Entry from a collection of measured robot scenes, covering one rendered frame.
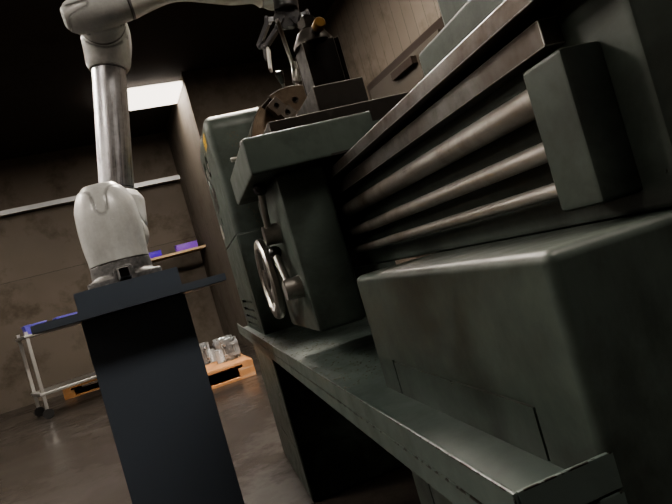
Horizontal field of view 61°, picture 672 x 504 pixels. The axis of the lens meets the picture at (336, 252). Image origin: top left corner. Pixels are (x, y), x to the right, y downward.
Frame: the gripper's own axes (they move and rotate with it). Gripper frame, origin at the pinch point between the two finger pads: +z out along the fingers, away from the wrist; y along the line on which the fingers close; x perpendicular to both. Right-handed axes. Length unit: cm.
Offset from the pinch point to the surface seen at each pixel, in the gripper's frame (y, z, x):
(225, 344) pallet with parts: -123, 107, 293
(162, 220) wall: -293, -46, 597
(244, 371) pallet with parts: -103, 127, 272
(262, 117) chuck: -9.7, 16.4, -4.9
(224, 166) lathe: -25.5, 26.7, 5.9
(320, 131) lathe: 15, 42, -77
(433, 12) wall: 72, -125, 254
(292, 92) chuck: -0.6, 9.1, -1.5
